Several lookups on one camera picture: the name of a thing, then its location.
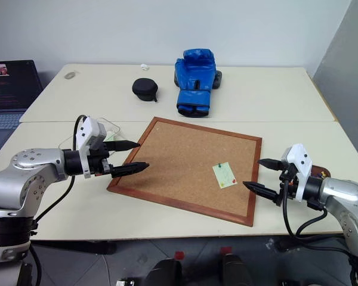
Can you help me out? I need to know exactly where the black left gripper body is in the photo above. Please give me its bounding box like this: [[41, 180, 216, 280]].
[[87, 141, 114, 177]]

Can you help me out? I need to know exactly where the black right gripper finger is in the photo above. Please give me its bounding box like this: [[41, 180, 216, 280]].
[[257, 158, 285, 172], [242, 181, 280, 207]]

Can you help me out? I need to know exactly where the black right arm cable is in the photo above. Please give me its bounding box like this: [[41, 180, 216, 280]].
[[282, 178, 347, 241]]

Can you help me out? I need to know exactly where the dark rounded shape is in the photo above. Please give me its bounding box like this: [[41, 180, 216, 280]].
[[145, 258, 184, 286], [221, 252, 255, 286]]

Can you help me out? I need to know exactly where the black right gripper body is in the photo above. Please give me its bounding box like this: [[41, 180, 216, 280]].
[[277, 163, 300, 207]]

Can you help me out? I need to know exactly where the brown bowl with objects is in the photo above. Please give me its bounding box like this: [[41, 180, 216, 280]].
[[311, 164, 332, 180]]

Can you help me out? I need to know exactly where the pale green paper note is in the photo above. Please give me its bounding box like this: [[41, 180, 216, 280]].
[[212, 162, 238, 189]]

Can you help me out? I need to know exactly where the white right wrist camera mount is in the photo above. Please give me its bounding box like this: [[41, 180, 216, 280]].
[[281, 143, 313, 203]]

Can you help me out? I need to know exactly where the clear plastic tray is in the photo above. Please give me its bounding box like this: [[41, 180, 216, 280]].
[[58, 117, 122, 156]]

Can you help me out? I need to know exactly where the blue boxing glove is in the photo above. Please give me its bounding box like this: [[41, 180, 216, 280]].
[[174, 49, 218, 118]]

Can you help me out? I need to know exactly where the black round zip case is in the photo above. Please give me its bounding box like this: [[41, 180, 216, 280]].
[[131, 77, 159, 103]]

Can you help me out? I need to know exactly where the wood framed cork board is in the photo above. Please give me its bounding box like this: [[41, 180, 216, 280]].
[[107, 116, 263, 228]]

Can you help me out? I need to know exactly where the dark open laptop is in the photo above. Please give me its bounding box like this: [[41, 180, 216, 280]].
[[0, 60, 44, 150]]

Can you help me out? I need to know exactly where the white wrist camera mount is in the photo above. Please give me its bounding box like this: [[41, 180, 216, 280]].
[[281, 143, 313, 203], [76, 116, 109, 179]]

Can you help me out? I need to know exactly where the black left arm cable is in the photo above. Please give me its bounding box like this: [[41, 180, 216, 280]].
[[32, 114, 89, 224]]

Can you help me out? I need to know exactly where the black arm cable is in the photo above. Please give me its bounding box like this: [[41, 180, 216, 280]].
[[32, 114, 89, 224], [282, 178, 347, 241]]

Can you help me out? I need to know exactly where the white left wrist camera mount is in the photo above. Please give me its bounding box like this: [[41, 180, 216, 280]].
[[76, 116, 109, 179]]

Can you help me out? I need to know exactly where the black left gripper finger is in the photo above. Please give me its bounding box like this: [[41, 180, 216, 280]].
[[110, 161, 150, 179], [103, 140, 141, 151]]

